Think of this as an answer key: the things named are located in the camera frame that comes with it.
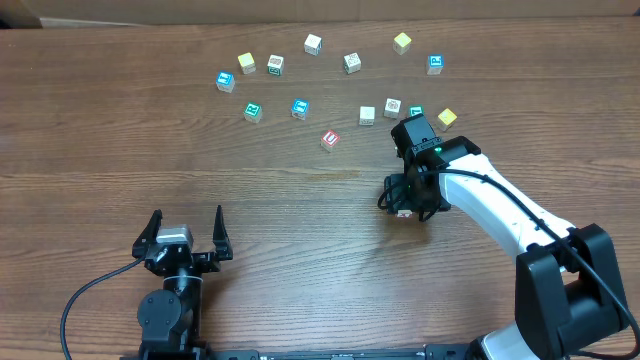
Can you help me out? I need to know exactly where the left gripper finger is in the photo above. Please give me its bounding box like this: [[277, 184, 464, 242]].
[[212, 205, 233, 261], [132, 209, 163, 259]]

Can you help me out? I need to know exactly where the blue L block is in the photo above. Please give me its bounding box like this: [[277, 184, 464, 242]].
[[397, 209, 413, 218]]

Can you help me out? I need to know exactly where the red U block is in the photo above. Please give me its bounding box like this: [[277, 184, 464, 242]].
[[320, 129, 341, 152]]

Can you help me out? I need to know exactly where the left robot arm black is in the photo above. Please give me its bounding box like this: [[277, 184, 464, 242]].
[[132, 207, 233, 359]]

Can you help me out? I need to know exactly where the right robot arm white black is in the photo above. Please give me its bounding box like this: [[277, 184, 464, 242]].
[[377, 114, 639, 360]]

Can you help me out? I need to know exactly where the green T block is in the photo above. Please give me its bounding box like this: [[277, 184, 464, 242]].
[[407, 104, 425, 117]]

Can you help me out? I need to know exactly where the white patterned block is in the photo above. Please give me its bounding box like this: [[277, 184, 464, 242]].
[[383, 98, 401, 119]]

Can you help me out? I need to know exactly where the plain white block centre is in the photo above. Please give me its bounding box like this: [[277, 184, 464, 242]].
[[359, 106, 376, 126]]

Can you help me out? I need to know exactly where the blue P block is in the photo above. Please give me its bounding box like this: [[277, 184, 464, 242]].
[[426, 54, 444, 76]]

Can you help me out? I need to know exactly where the green R block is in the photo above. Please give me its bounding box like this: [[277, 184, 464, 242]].
[[243, 102, 263, 123]]

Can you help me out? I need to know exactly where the blue block centre left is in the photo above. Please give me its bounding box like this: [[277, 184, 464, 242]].
[[291, 98, 310, 121]]

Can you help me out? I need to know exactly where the white block red C side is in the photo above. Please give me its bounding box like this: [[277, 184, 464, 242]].
[[343, 52, 362, 74]]

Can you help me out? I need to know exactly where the yellow 8 block top right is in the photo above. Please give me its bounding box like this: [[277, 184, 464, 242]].
[[393, 32, 412, 55]]

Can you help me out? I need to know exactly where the blue block far left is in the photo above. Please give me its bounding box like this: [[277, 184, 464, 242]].
[[215, 71, 235, 93]]

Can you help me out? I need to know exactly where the white block top centre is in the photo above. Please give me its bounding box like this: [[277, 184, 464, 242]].
[[304, 34, 323, 56]]

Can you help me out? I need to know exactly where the yellow block top left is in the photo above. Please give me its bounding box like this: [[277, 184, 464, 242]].
[[238, 52, 256, 74]]

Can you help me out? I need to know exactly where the white block green side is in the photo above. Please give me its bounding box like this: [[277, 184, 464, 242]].
[[267, 54, 284, 76]]

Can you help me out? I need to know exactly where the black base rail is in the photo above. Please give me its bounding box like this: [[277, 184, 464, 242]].
[[119, 342, 481, 360]]

